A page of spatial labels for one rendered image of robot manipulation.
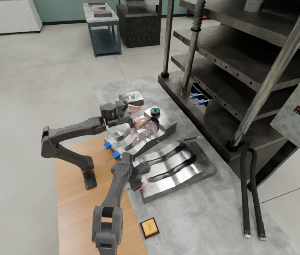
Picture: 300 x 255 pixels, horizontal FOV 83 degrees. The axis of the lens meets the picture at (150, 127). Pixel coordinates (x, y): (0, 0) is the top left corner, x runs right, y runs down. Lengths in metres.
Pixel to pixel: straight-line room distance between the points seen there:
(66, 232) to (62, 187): 0.27
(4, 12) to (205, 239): 7.08
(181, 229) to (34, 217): 1.54
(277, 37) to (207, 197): 0.94
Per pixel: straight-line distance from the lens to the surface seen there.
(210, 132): 1.49
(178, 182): 1.05
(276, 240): 1.22
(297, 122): 1.21
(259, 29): 1.24
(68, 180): 1.24
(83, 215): 1.11
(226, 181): 1.24
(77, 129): 0.86
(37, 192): 2.29
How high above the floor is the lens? 1.81
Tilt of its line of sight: 46 degrees down
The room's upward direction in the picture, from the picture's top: 1 degrees clockwise
